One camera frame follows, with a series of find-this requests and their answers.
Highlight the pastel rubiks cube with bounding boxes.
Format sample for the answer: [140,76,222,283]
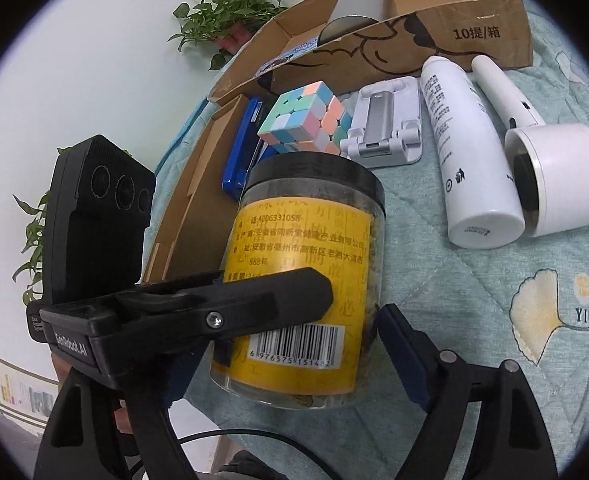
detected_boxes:
[258,80,353,156]

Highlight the picture book in box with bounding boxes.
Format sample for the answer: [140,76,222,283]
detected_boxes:
[255,37,318,77]

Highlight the white lint remover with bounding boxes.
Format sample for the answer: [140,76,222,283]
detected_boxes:
[471,55,589,237]

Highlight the person left hand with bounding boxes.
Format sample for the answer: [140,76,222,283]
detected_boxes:
[50,353,138,457]

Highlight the grey cylinder speaker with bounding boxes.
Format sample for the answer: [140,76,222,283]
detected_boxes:
[317,0,390,46]

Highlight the white folding phone stand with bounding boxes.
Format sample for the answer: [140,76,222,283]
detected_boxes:
[340,76,423,169]

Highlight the white spray bottle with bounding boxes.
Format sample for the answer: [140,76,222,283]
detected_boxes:
[420,55,525,249]

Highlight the black cable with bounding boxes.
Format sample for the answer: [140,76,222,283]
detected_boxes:
[128,427,343,480]

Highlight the brown cardboard box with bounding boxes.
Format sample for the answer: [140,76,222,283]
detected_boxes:
[144,0,533,282]

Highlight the yellow label clear jar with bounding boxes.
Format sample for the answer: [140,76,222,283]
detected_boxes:
[210,152,385,410]

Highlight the potted green plant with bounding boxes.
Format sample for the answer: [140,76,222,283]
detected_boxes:
[168,0,288,72]

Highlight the blue stapler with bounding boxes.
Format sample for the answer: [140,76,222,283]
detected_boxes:
[222,98,278,202]

